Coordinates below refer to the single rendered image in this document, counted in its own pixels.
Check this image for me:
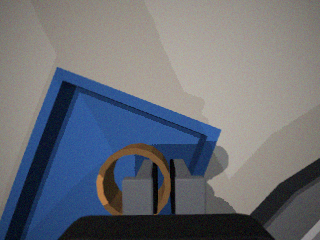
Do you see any blue crate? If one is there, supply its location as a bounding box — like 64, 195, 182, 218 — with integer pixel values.
0, 67, 221, 240

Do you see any bronze bushing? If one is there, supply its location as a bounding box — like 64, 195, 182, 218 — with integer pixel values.
96, 143, 171, 215

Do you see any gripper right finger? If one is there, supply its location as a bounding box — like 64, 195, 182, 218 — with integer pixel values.
170, 159, 206, 215

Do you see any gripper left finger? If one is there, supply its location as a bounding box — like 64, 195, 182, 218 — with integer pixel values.
122, 159, 158, 215

